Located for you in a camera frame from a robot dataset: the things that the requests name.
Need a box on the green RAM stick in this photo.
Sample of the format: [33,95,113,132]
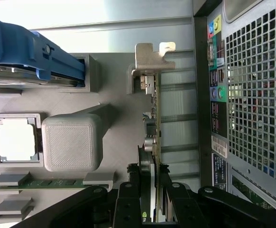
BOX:
[17,178,85,190]

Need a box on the grey parts rack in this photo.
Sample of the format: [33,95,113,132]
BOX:
[0,52,140,224]

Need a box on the silver CPU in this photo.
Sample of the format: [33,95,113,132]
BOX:
[0,117,41,163]

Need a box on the black open PC case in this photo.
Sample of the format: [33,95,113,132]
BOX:
[192,0,276,213]

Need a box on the silver hard disk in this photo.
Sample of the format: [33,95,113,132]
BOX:
[0,65,80,88]

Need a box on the blue disk caddy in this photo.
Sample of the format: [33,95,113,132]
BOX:
[0,16,86,83]

